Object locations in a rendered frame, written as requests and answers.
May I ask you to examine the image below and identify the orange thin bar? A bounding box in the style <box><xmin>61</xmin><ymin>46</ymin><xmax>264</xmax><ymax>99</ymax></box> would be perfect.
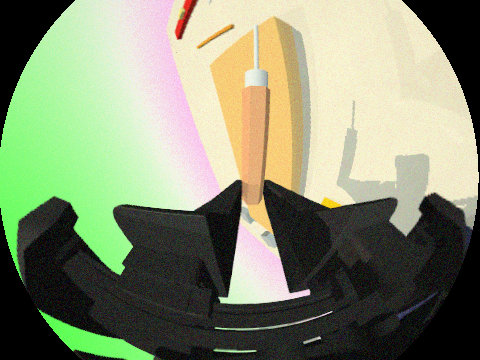
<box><xmin>196</xmin><ymin>24</ymin><xmax>233</xmax><ymax>49</ymax></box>

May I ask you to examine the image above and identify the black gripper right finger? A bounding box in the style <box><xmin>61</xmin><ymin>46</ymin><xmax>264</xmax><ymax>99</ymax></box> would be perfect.
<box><xmin>263</xmin><ymin>180</ymin><xmax>399</xmax><ymax>293</ymax></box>

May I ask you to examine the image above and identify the tan rectangular panel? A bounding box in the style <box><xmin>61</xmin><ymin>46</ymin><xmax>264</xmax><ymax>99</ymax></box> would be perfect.
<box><xmin>209</xmin><ymin>16</ymin><xmax>304</xmax><ymax>235</ymax></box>

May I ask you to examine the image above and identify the red flat bar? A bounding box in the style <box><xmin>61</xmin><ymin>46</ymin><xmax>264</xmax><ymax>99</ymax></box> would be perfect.
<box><xmin>175</xmin><ymin>0</ymin><xmax>197</xmax><ymax>40</ymax></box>

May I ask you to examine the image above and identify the awl with tan handle and thin metal point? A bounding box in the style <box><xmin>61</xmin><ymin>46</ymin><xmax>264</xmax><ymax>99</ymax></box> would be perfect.
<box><xmin>241</xmin><ymin>24</ymin><xmax>271</xmax><ymax>205</ymax></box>

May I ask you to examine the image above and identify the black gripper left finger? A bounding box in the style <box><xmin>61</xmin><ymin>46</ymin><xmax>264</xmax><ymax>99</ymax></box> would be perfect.
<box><xmin>112</xmin><ymin>180</ymin><xmax>243</xmax><ymax>297</ymax></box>

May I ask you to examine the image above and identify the yellow flat bar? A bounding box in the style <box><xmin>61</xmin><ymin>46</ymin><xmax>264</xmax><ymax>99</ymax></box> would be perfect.
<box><xmin>321</xmin><ymin>197</ymin><xmax>341</xmax><ymax>208</ymax></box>

